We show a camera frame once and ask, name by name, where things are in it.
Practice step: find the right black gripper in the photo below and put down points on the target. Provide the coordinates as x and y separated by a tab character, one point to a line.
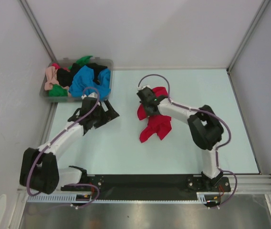
147	111

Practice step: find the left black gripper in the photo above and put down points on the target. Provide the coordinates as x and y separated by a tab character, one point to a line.
109	115

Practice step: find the red t shirt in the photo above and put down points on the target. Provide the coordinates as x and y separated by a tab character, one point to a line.
157	124

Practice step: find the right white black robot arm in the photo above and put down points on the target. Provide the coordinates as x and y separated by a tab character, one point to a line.
206	130

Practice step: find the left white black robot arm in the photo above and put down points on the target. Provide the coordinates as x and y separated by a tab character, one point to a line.
39	169

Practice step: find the blue t shirt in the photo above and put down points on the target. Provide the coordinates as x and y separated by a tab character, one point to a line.
103	89

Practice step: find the black t shirt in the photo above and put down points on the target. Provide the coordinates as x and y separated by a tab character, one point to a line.
83	75

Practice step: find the beige pink t shirt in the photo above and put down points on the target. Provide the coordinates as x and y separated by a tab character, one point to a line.
51	78

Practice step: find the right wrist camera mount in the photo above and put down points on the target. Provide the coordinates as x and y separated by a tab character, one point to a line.
143	87

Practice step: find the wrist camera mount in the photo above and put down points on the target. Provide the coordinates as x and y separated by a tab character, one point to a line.
91	95
143	87

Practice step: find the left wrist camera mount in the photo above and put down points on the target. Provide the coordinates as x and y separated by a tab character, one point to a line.
91	95

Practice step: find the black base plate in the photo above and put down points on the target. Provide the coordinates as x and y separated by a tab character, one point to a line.
171	187

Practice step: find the white slotted cable duct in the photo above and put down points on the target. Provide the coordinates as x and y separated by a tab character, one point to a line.
85	198

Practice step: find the aluminium rail frame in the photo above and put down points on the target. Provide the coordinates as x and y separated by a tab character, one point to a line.
238	183

